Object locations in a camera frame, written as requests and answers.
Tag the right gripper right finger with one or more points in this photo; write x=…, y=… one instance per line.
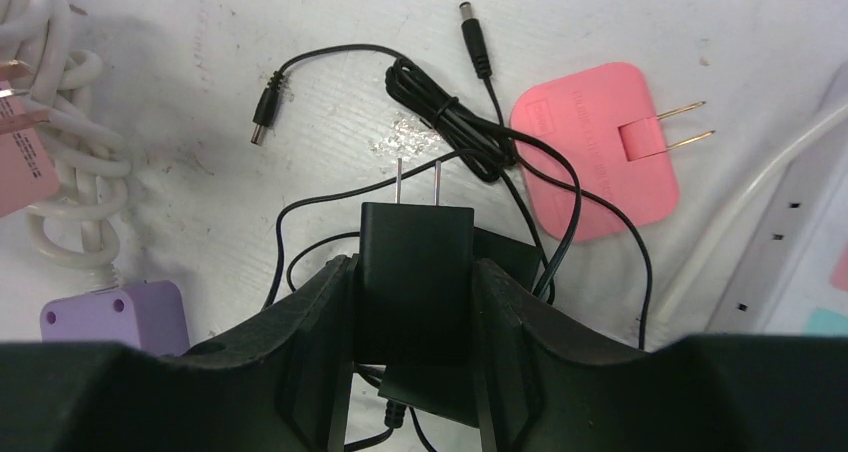
x=544, y=382

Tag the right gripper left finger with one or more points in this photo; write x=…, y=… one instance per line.
x=280, y=381

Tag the small black plug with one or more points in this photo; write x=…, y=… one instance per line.
x=412, y=300

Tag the white multi-socket power strip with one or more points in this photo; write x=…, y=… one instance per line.
x=792, y=278

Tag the pink cube socket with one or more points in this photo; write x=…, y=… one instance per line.
x=604, y=121
x=27, y=173

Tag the purple power strip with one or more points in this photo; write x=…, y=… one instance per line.
x=148, y=316

